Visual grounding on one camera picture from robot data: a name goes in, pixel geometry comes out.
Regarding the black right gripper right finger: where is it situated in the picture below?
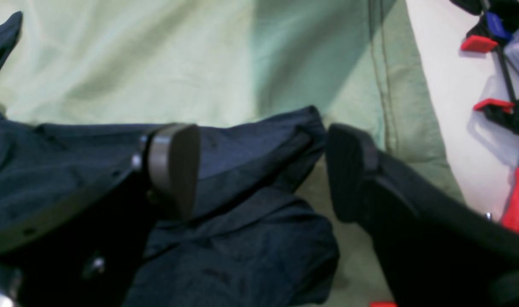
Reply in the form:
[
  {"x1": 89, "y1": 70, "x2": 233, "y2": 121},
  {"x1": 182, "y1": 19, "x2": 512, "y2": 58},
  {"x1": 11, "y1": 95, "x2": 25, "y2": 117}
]
[{"x1": 326, "y1": 124, "x2": 519, "y2": 307}]

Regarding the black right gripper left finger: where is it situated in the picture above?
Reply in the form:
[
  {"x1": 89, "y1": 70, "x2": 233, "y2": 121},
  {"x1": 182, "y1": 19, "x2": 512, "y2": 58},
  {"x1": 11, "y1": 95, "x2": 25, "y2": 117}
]
[{"x1": 0, "y1": 124, "x2": 201, "y2": 307}]

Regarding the dark navy T-shirt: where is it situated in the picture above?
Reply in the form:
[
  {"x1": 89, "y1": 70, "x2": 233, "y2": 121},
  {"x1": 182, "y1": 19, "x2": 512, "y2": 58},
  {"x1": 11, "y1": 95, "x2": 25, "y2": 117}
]
[{"x1": 0, "y1": 11, "x2": 341, "y2": 307}]

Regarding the green table cloth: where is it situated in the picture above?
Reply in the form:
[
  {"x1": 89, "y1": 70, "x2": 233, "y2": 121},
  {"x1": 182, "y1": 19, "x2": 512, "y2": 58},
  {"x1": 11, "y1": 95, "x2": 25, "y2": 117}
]
[{"x1": 0, "y1": 0, "x2": 467, "y2": 307}]

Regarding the right red clamp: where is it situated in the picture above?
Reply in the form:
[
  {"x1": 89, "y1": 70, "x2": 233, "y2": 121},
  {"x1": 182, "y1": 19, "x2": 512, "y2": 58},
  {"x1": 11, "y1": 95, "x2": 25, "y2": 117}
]
[{"x1": 460, "y1": 0, "x2": 519, "y2": 235}]

